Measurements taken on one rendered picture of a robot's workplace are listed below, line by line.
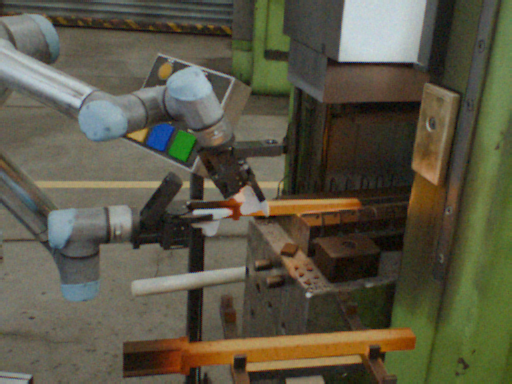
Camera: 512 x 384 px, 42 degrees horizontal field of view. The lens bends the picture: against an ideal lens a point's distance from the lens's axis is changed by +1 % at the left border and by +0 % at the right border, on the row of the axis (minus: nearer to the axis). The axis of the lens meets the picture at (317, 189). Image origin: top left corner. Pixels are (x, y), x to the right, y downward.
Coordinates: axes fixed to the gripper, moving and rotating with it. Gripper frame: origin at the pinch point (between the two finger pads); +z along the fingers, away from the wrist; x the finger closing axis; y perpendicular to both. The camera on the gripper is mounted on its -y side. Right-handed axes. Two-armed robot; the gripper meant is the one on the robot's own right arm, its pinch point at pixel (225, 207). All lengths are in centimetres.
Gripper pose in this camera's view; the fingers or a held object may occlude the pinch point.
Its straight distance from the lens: 144.4
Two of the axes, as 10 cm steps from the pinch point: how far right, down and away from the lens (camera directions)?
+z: 9.1, -0.5, 4.2
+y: -1.2, 9.2, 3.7
